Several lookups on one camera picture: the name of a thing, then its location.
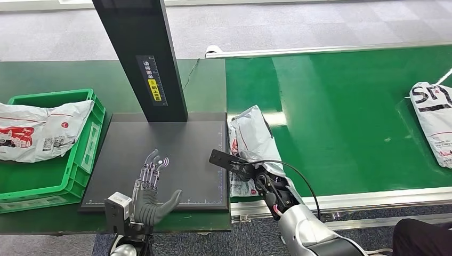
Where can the large white mailer black letters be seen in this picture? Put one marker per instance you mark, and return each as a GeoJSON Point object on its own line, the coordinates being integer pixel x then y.
{"type": "Point", "coordinates": [436, 130]}

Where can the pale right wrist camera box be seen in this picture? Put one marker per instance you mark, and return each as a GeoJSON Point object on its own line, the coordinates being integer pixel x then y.
{"type": "Point", "coordinates": [222, 159]}

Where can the green plastic crate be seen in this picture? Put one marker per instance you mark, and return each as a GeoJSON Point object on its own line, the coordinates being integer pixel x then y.
{"type": "Point", "coordinates": [76, 169]}

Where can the black scanner column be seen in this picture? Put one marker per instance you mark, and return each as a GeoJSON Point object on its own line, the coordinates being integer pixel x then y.
{"type": "Point", "coordinates": [148, 35]}

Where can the green conveyor belt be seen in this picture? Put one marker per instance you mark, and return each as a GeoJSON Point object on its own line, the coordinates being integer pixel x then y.
{"type": "Point", "coordinates": [335, 116]}

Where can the white mailer package with QR codes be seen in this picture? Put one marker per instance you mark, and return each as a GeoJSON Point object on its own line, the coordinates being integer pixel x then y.
{"type": "Point", "coordinates": [35, 130]}

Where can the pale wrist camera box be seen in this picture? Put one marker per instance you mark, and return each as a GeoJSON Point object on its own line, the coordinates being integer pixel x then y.
{"type": "Point", "coordinates": [116, 212]}
{"type": "Point", "coordinates": [222, 159]}

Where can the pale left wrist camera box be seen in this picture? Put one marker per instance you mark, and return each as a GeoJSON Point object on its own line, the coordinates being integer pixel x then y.
{"type": "Point", "coordinates": [116, 212]}

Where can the aluminium conveyor frame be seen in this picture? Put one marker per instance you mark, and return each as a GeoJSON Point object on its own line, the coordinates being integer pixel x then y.
{"type": "Point", "coordinates": [370, 199]}

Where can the small white red-print mailer package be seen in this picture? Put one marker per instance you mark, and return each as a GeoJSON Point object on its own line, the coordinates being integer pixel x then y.
{"type": "Point", "coordinates": [250, 130]}

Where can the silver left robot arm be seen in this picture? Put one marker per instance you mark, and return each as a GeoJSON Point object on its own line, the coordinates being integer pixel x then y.
{"type": "Point", "coordinates": [130, 244]}

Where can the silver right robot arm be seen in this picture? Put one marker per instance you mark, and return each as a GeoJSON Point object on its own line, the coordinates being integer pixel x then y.
{"type": "Point", "coordinates": [303, 229]}

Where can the black and yellow column label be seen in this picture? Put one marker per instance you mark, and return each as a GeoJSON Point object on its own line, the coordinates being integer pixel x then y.
{"type": "Point", "coordinates": [152, 79]}

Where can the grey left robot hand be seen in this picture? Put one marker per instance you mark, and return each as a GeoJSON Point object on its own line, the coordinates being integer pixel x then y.
{"type": "Point", "coordinates": [146, 208]}

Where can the black scanner base plate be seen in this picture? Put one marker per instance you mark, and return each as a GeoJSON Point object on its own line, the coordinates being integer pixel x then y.
{"type": "Point", "coordinates": [183, 148]}

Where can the person's shoe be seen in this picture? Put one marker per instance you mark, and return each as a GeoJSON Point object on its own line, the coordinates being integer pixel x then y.
{"type": "Point", "coordinates": [381, 252]}

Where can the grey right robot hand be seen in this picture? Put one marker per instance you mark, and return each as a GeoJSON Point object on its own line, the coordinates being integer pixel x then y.
{"type": "Point", "coordinates": [254, 158]}

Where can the white conveyor end cap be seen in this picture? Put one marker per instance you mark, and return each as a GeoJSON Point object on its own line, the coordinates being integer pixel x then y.
{"type": "Point", "coordinates": [212, 50]}

